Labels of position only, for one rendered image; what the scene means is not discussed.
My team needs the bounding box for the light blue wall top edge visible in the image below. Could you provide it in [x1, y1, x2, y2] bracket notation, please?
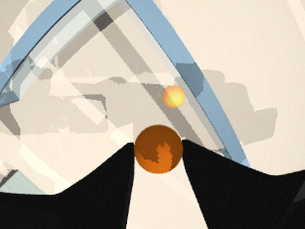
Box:
[0, 0, 251, 168]

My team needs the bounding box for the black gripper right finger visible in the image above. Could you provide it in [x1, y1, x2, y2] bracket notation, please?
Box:
[181, 139, 305, 229]

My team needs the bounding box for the clear l-shaped low wall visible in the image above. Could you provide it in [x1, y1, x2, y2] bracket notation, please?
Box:
[0, 0, 231, 159]

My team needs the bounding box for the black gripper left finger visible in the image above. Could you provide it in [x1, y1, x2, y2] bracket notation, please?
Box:
[0, 142, 136, 229]

